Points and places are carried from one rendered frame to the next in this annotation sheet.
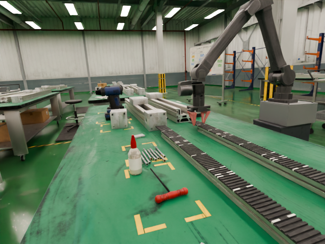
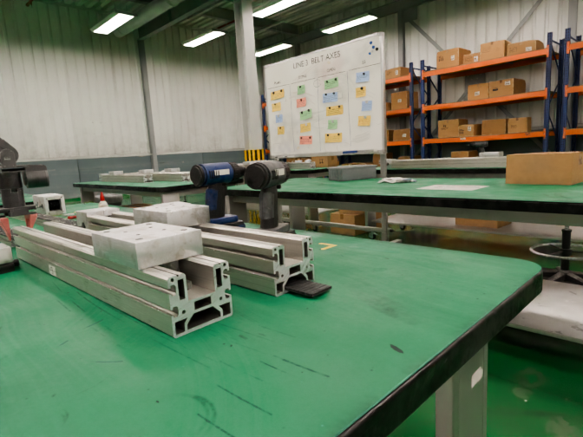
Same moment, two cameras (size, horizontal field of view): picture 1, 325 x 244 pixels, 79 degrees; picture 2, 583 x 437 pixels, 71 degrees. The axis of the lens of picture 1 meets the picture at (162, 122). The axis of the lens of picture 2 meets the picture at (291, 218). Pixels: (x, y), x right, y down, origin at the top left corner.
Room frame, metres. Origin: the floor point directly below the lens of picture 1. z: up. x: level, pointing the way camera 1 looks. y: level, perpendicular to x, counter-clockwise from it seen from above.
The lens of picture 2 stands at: (2.45, -0.04, 1.02)
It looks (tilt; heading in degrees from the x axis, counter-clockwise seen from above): 9 degrees down; 152
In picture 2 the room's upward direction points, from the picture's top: 4 degrees counter-clockwise
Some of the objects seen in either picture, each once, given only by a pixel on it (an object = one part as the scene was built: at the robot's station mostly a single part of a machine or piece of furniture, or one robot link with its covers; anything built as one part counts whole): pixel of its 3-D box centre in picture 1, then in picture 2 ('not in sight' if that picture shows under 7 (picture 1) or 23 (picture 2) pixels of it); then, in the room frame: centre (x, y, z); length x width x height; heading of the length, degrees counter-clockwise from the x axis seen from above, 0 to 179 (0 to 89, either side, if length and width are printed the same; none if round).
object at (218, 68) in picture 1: (206, 74); not in sight; (6.92, -1.58, 0.97); 1.51 x 0.50 x 1.95; 35
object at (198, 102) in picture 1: (198, 101); (13, 200); (0.97, -0.18, 0.92); 0.10 x 0.07 x 0.07; 107
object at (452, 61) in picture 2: not in sight; (486, 114); (-3.91, 8.68, 1.58); 2.83 x 0.98 x 3.15; 15
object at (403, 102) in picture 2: not in sight; (376, 126); (-6.80, 7.88, 1.57); 2.83 x 0.98 x 3.14; 15
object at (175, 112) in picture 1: (163, 106); (92, 258); (1.52, -0.01, 0.82); 0.80 x 0.10 x 0.09; 17
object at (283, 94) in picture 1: (283, 94); not in sight; (1.06, -0.66, 0.93); 0.12 x 0.09 x 0.08; 24
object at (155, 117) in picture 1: (157, 119); (95, 225); (1.04, 0.03, 0.83); 0.12 x 0.09 x 0.10; 107
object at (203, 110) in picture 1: (200, 115); (12, 225); (0.97, -0.19, 0.85); 0.07 x 0.07 x 0.09; 17
